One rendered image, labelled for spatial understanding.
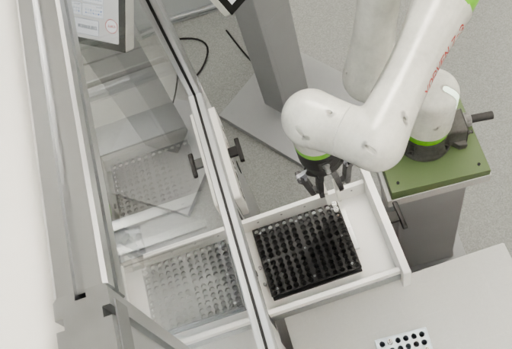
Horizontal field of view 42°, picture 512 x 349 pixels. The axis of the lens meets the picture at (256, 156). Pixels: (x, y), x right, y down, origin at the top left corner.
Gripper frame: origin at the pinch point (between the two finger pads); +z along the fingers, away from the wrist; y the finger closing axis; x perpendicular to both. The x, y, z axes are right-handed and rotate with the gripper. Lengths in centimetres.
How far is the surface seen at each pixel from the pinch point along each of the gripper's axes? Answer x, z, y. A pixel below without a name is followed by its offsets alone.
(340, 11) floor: 129, 102, 37
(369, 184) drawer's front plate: 2.2, 7.8, 9.5
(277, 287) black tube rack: -14.1, 9.7, -19.4
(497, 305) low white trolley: -31.3, 24.9, 28.1
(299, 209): 4.4, 13.5, -8.7
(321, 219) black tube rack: -1.4, 10.4, -4.2
